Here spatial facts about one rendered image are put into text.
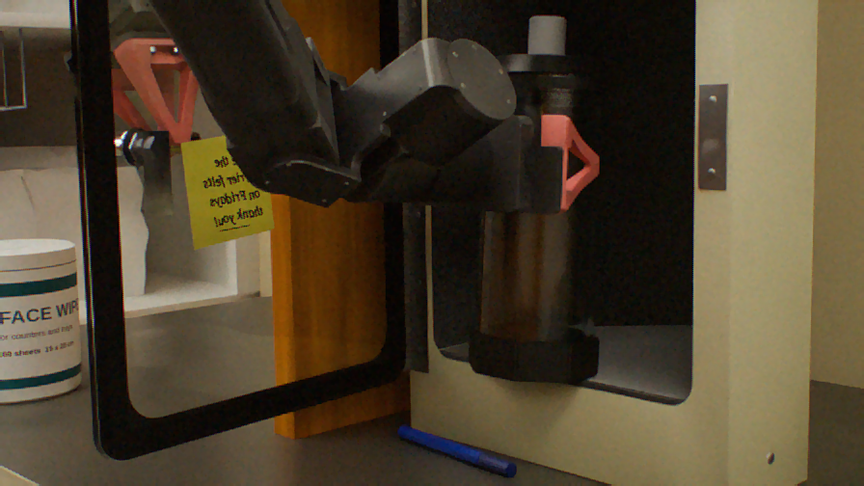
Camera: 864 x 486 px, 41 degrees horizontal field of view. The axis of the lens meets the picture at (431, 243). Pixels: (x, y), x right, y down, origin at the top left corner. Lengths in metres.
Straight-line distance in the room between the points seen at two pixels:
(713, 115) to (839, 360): 0.52
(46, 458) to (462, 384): 0.35
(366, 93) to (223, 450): 0.39
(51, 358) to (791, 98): 0.75
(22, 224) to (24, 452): 0.85
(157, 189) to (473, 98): 0.23
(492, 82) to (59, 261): 0.62
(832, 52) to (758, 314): 0.47
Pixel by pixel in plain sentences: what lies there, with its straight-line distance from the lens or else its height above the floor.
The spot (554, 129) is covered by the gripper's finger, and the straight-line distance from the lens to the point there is 0.80.
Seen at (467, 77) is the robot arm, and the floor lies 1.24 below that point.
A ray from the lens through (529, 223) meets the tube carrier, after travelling 0.84.
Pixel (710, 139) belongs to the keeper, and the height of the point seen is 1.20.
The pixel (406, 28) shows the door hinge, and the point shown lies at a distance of 0.99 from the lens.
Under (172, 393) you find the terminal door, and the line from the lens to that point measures 0.83.
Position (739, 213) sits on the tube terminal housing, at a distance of 0.79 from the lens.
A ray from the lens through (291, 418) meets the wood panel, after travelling 1.01.
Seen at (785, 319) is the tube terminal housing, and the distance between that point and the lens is 0.86.
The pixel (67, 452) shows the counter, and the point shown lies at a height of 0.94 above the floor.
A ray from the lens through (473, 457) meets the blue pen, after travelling 0.92.
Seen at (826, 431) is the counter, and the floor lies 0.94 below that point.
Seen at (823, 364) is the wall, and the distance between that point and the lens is 1.27.
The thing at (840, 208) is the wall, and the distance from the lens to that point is 1.23.
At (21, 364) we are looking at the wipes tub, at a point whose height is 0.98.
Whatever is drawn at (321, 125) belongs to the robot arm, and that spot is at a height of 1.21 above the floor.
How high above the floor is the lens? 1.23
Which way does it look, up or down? 7 degrees down
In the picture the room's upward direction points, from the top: 1 degrees counter-clockwise
